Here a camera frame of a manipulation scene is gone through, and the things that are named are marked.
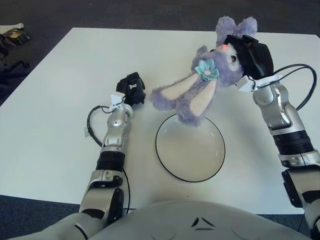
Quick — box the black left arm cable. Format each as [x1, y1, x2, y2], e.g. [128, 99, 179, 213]
[86, 104, 113, 148]

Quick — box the white cloth on floor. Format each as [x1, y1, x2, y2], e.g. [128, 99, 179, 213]
[0, 22, 25, 35]

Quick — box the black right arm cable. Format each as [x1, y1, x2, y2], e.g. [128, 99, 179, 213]
[272, 64, 318, 111]

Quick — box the purple plush bunny doll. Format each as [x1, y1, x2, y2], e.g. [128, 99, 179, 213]
[149, 16, 258, 128]

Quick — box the black stand on floor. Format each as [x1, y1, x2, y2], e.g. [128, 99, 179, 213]
[0, 59, 31, 86]

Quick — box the white plate with black rim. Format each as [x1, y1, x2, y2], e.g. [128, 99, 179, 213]
[154, 113, 226, 183]

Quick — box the grey robot torso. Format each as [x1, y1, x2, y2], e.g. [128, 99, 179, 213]
[36, 199, 313, 240]

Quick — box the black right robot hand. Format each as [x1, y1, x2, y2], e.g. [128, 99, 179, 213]
[223, 34, 283, 93]

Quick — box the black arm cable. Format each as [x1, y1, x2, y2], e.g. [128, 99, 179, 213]
[86, 104, 113, 148]
[272, 64, 318, 111]

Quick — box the dark bag on floor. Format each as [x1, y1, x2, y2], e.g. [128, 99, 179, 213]
[0, 33, 11, 68]

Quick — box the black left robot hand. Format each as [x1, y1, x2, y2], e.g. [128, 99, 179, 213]
[110, 71, 146, 113]

